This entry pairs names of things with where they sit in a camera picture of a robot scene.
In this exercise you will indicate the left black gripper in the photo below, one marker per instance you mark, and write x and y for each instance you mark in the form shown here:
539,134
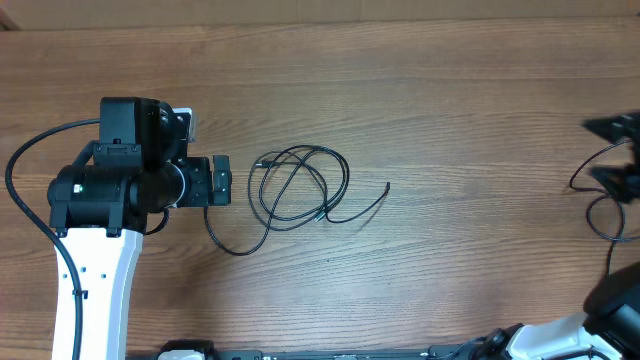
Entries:
201,194

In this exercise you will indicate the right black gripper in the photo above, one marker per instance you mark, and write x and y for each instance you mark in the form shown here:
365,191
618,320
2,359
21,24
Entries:
631,129

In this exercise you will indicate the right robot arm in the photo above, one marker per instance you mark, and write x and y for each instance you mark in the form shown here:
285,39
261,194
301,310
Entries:
608,325

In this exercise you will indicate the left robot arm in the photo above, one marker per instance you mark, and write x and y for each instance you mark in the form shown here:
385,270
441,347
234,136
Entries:
99,208

